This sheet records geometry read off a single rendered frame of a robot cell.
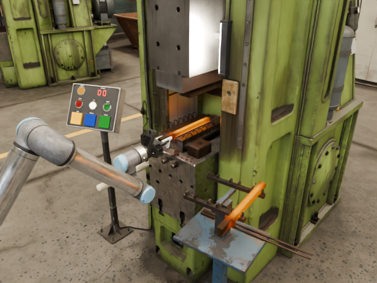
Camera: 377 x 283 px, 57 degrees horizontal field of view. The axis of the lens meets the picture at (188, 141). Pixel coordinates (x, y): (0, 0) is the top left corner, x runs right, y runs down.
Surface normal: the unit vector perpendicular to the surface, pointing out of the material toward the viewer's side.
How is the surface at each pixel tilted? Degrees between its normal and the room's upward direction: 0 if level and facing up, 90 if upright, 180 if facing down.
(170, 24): 90
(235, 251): 0
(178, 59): 90
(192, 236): 0
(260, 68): 90
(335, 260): 0
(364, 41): 90
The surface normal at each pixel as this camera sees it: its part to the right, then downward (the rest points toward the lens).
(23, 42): 0.57, 0.37
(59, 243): 0.00, -0.90
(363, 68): -0.76, 0.29
